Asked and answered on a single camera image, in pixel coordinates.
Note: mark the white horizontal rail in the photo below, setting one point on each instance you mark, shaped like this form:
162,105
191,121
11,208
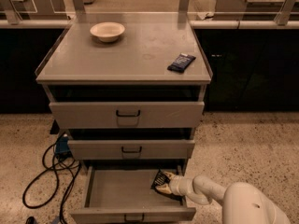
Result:
234,25

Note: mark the blue rxbar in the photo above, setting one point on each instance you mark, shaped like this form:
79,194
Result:
181,63

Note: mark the grey background table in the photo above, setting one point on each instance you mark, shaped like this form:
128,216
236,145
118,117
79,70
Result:
247,10

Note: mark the grey middle drawer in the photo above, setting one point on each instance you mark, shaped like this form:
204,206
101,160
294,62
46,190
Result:
131,149

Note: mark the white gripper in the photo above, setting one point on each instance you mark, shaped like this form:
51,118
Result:
177,184

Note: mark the white ceramic bowl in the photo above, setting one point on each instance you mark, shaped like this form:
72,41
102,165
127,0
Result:
107,31

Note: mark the grey drawer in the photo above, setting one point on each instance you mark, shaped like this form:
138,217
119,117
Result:
114,115
126,197
131,149

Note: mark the black chocolate rxbar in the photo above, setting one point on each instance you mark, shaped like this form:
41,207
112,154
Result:
161,179

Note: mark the grey drawer cabinet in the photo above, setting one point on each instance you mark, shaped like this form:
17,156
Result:
131,69

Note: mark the grey bottom drawer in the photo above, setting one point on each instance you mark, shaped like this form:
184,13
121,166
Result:
126,197

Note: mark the blue power box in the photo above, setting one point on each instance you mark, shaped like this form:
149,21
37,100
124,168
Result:
61,145

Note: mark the grey top drawer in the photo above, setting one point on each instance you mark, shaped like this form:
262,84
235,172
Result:
114,115

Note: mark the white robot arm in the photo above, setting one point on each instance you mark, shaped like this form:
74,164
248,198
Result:
241,202

